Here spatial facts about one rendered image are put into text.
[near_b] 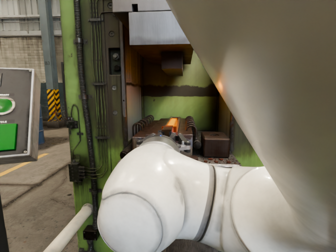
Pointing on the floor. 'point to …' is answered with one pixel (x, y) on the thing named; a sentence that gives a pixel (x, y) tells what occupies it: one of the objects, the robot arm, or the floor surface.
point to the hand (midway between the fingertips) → (168, 134)
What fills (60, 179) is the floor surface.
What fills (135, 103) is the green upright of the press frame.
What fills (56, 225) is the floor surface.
